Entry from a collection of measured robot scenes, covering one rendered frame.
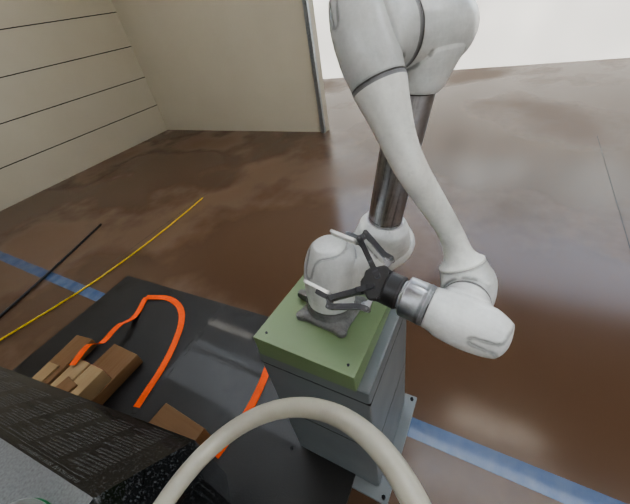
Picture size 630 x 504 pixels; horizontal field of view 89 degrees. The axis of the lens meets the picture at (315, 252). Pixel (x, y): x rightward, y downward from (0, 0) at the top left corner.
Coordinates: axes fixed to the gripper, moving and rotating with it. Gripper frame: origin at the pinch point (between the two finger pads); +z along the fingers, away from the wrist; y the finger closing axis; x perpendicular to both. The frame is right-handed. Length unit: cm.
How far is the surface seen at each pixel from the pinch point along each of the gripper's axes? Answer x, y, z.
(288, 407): 19.4, -26.4, -14.8
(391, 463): 27.8, -22.2, -31.0
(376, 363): -33.5, -17.7, -17.5
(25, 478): -1, -86, 47
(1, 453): -2, -89, 61
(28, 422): -12, -88, 70
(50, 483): -1, -83, 39
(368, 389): -28.9, -24.8, -19.1
